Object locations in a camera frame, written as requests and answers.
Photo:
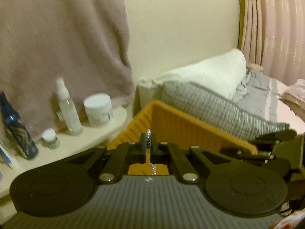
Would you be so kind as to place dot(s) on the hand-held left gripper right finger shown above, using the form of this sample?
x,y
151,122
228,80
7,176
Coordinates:
x,y
153,148

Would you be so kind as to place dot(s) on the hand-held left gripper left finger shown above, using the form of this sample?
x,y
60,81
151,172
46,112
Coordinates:
x,y
143,148

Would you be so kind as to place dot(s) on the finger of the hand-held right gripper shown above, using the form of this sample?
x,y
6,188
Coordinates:
x,y
276,136
247,156

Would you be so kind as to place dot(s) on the yellow plastic tray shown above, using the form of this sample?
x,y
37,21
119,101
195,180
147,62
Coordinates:
x,y
181,126

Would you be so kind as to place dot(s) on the grey and pink bed blanket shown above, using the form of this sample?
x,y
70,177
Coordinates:
x,y
259,95

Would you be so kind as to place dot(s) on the pink folded cloth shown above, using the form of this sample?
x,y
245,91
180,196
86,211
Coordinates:
x,y
294,94

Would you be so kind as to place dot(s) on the grey woven pillow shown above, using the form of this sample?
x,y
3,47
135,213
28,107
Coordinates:
x,y
214,109

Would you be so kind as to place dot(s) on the white cream jar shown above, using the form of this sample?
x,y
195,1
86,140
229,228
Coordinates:
x,y
99,109

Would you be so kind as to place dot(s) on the cream wooden shelf unit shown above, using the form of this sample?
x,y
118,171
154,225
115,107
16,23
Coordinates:
x,y
83,138

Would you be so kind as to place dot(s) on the red and white packet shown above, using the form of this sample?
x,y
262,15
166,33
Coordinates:
x,y
286,221

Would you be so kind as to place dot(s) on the clear spray bottle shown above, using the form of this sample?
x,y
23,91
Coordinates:
x,y
68,107

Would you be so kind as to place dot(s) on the white pillow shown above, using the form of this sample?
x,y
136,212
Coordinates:
x,y
214,74

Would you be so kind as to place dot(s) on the small green-label jar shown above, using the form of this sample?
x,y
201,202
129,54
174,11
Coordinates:
x,y
50,139

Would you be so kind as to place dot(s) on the dark blue spray bottle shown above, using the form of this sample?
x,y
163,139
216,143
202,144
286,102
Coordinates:
x,y
17,131

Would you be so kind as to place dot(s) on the blue and white tube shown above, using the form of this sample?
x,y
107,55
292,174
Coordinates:
x,y
8,158

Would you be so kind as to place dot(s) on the pink hanging towel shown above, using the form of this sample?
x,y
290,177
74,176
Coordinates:
x,y
59,28

